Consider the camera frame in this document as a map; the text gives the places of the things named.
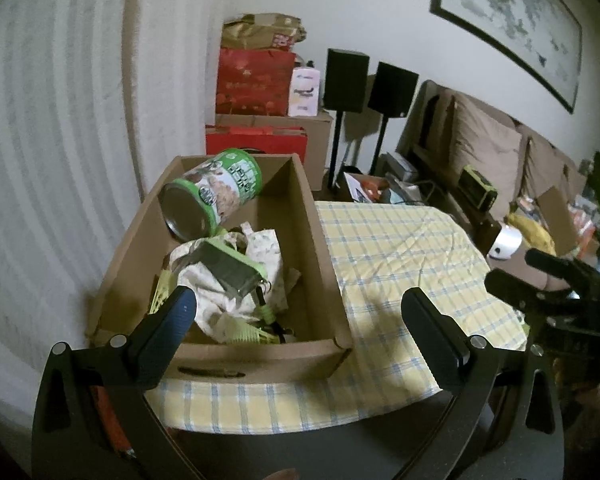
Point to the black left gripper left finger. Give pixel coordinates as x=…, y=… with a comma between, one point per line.
x=92, y=420

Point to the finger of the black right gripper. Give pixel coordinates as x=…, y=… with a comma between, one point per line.
x=565, y=267
x=576, y=308

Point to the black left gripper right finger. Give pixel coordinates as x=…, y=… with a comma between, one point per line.
x=503, y=419

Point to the yellow-green plastic shuttlecock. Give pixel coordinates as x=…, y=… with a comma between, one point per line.
x=165, y=285

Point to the green handled window squeegee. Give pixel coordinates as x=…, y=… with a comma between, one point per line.
x=267, y=331

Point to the green rectangular case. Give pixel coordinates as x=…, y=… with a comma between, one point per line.
x=237, y=274

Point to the green snack canister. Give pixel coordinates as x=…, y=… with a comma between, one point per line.
x=197, y=203

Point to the person's right hand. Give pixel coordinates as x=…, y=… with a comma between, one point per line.
x=587, y=425

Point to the yellow cloth on sofa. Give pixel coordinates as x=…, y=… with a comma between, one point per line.
x=533, y=233

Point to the cardboard piece on sofa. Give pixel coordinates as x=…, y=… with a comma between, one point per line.
x=553, y=207

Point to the white round gadget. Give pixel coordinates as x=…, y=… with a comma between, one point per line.
x=506, y=243

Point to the green black radio device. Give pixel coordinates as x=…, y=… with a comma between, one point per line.
x=478, y=190

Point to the brown back cushion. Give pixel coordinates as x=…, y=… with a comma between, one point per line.
x=493, y=149

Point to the open brown cardboard box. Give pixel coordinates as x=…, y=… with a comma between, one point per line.
x=316, y=313

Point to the brown sofa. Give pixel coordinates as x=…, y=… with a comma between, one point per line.
x=448, y=130

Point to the clutter box behind table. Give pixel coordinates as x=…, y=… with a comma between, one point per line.
x=396, y=184

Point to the right black speaker on stand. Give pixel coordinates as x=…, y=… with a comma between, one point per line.
x=391, y=96

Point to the black speaker on stand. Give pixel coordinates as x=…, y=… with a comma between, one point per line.
x=344, y=92
x=391, y=96

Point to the framed ink painting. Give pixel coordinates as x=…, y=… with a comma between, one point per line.
x=541, y=36

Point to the large brown cardboard box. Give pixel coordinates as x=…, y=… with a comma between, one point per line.
x=317, y=129

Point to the left black speaker on stand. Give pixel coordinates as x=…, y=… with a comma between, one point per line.
x=344, y=92

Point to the red collection gift box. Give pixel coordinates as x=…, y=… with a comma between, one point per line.
x=257, y=140

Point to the white pink small box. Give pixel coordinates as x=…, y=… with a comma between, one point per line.
x=304, y=92

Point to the white sheer curtain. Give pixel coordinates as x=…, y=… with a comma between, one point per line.
x=96, y=98

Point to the red gift bag upper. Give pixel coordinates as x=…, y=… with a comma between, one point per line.
x=254, y=82

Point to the brown crumpled paper bag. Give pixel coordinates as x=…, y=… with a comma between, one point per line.
x=263, y=31

